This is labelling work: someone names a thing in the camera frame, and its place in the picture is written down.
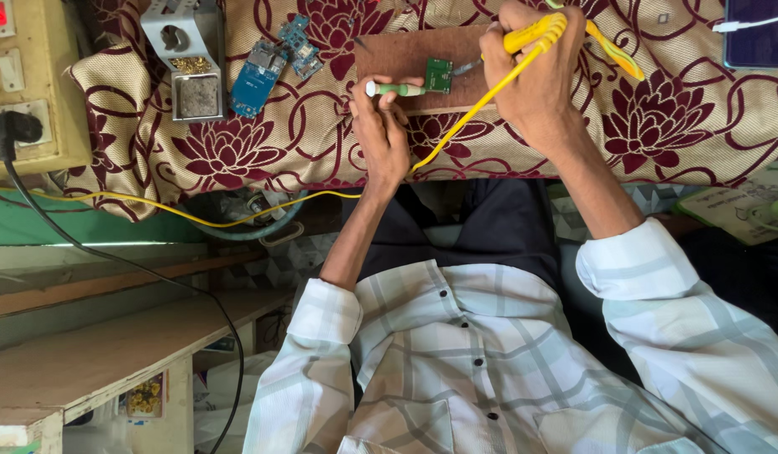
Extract packet of gold parts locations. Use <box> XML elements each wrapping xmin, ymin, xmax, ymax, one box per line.
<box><xmin>124</xmin><ymin>372</ymin><xmax>167</xmax><ymax>421</ymax></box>

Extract wooden bench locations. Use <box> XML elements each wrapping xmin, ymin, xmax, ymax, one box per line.
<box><xmin>0</xmin><ymin>243</ymin><xmax>296</xmax><ymax>454</ymax></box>

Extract small blue circuit board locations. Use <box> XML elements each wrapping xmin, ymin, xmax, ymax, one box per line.
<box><xmin>276</xmin><ymin>13</ymin><xmax>325</xmax><ymax>82</ymax></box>

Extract person's dark trousers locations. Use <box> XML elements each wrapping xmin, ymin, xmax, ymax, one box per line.
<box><xmin>340</xmin><ymin>178</ymin><xmax>778</xmax><ymax>387</ymax></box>

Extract dark blue phone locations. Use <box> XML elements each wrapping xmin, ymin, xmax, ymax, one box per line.
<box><xmin>722</xmin><ymin>0</ymin><xmax>778</xmax><ymax>70</ymax></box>

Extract yellow soldering iron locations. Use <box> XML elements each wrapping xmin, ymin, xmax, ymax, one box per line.
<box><xmin>452</xmin><ymin>12</ymin><xmax>570</xmax><ymax>77</ymax></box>

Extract grey metal soldering stand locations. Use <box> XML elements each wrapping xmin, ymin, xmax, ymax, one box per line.
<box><xmin>139</xmin><ymin>0</ymin><xmax>227</xmax><ymax>124</ymax></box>

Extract white charging cable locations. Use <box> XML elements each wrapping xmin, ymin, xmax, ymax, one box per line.
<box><xmin>712</xmin><ymin>13</ymin><xmax>778</xmax><ymax>34</ymax></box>

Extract black plug with cable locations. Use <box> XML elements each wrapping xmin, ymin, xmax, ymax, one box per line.
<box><xmin>0</xmin><ymin>110</ymin><xmax>246</xmax><ymax>454</ymax></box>

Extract brown wooden work board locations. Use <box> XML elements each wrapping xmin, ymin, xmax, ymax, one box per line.
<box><xmin>353</xmin><ymin>24</ymin><xmax>511</xmax><ymax>118</ymax></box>

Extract teal ring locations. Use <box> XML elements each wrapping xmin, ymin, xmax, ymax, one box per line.
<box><xmin>184</xmin><ymin>188</ymin><xmax>309</xmax><ymax>243</ymax></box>

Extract printed paper packet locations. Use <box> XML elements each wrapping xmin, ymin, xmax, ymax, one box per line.
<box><xmin>674</xmin><ymin>169</ymin><xmax>778</xmax><ymax>247</ymax></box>

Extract green handled screwdriver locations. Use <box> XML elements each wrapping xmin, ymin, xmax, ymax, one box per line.
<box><xmin>365</xmin><ymin>80</ymin><xmax>428</xmax><ymax>99</ymax></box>

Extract person's left hand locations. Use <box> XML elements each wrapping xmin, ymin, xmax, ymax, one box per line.
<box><xmin>348</xmin><ymin>75</ymin><xmax>426</xmax><ymax>189</ymax></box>

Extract person's checked white shirt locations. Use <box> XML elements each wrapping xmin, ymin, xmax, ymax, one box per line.
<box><xmin>242</xmin><ymin>217</ymin><xmax>778</xmax><ymax>454</ymax></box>

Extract beige maroon floral cloth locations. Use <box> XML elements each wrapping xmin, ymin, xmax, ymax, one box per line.
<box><xmin>63</xmin><ymin>0</ymin><xmax>778</xmax><ymax>223</ymax></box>

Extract beige electrical switchboard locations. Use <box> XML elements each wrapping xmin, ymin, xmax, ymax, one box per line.
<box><xmin>0</xmin><ymin>0</ymin><xmax>92</xmax><ymax>182</ymax></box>

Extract yellow soldering iron cable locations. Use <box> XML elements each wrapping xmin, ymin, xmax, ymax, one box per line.
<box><xmin>0</xmin><ymin>38</ymin><xmax>554</xmax><ymax>229</ymax></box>

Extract yellow green hand tool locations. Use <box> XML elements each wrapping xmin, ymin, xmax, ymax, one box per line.
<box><xmin>545</xmin><ymin>0</ymin><xmax>646</xmax><ymax>82</ymax></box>

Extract white plastic bag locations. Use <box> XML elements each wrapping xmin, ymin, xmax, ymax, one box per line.
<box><xmin>193</xmin><ymin>351</ymin><xmax>279</xmax><ymax>450</ymax></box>

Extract large blue circuit board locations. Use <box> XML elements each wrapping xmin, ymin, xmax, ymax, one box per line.
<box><xmin>229</xmin><ymin>39</ymin><xmax>289</xmax><ymax>120</ymax></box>

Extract person's right hand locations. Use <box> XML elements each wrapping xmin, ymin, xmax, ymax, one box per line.
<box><xmin>478</xmin><ymin>0</ymin><xmax>589</xmax><ymax>157</ymax></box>

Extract small green circuit board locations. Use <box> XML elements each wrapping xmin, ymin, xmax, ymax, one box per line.
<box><xmin>424</xmin><ymin>57</ymin><xmax>454</xmax><ymax>96</ymax></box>

